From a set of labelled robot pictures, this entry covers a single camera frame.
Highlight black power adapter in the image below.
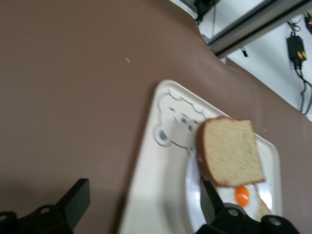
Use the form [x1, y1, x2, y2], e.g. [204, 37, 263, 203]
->
[286, 35, 308, 71]

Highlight round white plate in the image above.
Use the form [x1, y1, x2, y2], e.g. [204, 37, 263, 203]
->
[184, 146, 276, 234]

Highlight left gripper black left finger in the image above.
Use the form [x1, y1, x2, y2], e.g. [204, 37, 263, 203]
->
[0, 178, 91, 234]

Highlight black floor device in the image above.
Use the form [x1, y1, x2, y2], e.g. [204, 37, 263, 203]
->
[194, 0, 217, 21]

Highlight toy fried egg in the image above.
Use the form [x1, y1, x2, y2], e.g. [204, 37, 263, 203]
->
[218, 184, 260, 216]

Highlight plain brown bread slice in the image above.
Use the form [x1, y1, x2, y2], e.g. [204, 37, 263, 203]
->
[196, 116, 266, 188]

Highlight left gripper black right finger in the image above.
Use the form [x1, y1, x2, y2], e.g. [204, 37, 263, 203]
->
[198, 179, 301, 234]

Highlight black adapter cable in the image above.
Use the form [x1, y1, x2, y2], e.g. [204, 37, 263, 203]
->
[293, 68, 312, 115]

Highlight aluminium frame beam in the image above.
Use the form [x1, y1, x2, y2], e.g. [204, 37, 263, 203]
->
[207, 0, 312, 59]

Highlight white bear print tray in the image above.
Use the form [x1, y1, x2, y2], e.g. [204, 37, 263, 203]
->
[117, 79, 283, 234]

